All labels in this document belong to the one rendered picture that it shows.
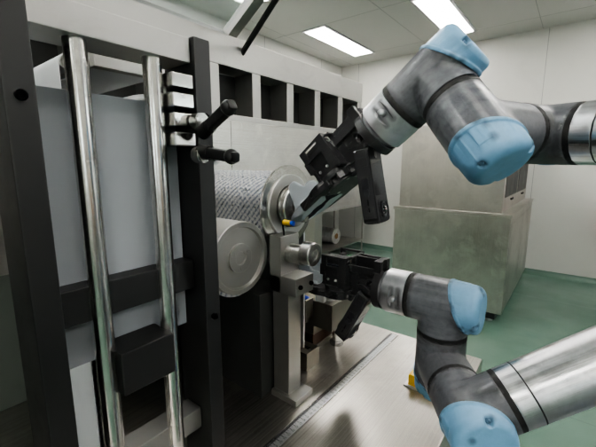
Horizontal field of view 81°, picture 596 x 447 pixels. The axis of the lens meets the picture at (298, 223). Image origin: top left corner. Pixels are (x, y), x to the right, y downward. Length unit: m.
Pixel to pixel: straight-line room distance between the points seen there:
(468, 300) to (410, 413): 0.25
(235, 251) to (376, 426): 0.37
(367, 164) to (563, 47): 4.69
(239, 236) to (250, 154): 0.49
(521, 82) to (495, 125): 4.69
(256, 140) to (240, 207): 0.44
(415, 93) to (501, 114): 0.11
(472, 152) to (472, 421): 0.30
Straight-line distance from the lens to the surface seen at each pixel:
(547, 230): 5.06
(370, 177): 0.52
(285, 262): 0.61
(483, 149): 0.42
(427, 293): 0.58
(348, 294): 0.66
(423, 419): 0.71
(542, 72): 5.11
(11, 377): 0.84
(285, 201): 0.61
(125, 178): 0.35
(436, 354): 0.60
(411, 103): 0.49
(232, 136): 0.99
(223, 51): 1.02
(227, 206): 0.67
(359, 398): 0.73
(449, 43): 0.49
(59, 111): 0.34
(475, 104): 0.45
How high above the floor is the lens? 1.33
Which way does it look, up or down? 10 degrees down
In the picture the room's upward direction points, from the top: straight up
